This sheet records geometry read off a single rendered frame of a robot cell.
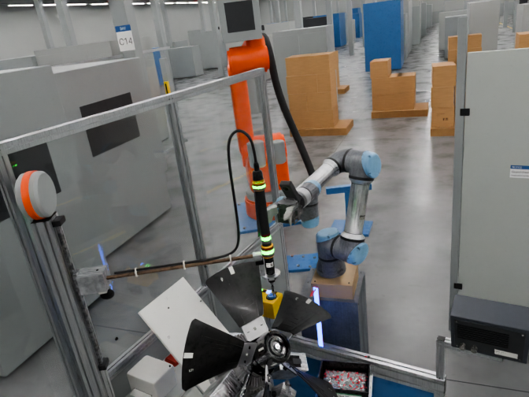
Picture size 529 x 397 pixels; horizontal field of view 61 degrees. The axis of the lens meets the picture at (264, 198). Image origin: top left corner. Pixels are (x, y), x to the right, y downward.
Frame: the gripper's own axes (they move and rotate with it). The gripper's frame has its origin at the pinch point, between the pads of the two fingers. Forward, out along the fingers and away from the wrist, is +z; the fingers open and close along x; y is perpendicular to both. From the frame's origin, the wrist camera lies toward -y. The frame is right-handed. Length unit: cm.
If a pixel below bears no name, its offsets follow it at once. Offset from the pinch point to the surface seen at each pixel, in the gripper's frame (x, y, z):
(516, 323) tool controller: -79, 43, -24
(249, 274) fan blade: 13.6, 26.4, 1.3
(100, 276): 46, 9, 43
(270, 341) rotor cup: -3.1, 41.6, 17.4
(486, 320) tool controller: -69, 43, -23
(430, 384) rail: -50, 83, -27
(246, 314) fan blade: 9.6, 36.7, 12.6
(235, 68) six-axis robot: 219, -20, -312
